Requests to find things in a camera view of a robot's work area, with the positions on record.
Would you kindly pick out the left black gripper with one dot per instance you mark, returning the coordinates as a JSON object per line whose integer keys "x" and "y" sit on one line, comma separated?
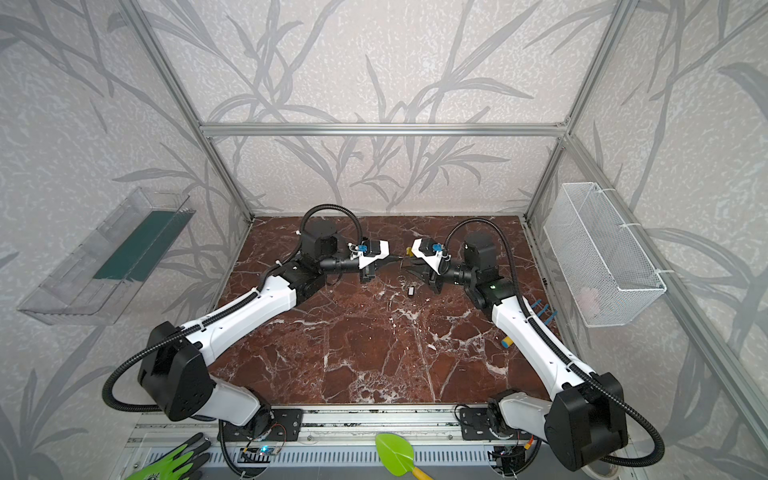
{"x": 367, "y": 268}

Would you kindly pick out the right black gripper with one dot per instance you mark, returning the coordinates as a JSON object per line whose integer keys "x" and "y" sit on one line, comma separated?
{"x": 432, "y": 274}

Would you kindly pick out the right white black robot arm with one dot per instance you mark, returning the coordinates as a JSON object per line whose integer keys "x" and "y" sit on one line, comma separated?
{"x": 580, "y": 424}

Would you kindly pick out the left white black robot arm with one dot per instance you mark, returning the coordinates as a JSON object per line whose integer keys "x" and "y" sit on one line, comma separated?
{"x": 176, "y": 374}

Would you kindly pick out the blue toy rake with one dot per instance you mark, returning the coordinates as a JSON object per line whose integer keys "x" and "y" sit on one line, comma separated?
{"x": 542, "y": 312}

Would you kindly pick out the pink object in basket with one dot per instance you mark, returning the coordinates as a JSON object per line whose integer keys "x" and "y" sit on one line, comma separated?
{"x": 589, "y": 302}

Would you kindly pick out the green toy shovel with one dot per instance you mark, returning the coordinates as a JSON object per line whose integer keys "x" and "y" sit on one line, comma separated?
{"x": 397, "y": 456}

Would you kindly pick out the tape roll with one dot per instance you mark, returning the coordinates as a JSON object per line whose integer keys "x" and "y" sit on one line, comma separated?
{"x": 600, "y": 470}

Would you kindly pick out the green black work glove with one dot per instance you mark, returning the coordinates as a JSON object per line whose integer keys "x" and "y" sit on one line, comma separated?
{"x": 184, "y": 462}

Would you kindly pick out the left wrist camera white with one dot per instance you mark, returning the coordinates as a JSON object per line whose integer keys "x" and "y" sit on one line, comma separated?
{"x": 370, "y": 251}

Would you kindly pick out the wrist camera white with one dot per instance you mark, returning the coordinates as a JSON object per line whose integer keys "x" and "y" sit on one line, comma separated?
{"x": 432, "y": 254}
{"x": 370, "y": 251}

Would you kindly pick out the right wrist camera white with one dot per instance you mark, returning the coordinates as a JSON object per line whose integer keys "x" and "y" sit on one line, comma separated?
{"x": 432, "y": 254}

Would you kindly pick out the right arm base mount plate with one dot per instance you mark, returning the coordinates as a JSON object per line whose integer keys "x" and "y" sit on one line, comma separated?
{"x": 475, "y": 425}

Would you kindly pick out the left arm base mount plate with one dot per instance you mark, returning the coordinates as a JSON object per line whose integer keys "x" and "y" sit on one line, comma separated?
{"x": 279, "y": 425}

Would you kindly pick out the white wire mesh basket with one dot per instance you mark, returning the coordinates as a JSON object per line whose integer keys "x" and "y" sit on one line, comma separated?
{"x": 595, "y": 247}

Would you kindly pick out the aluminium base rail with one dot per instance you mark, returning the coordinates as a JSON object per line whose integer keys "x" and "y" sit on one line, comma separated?
{"x": 331, "y": 436}

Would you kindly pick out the clear plastic wall tray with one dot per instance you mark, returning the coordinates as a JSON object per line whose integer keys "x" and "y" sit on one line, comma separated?
{"x": 98, "y": 280}

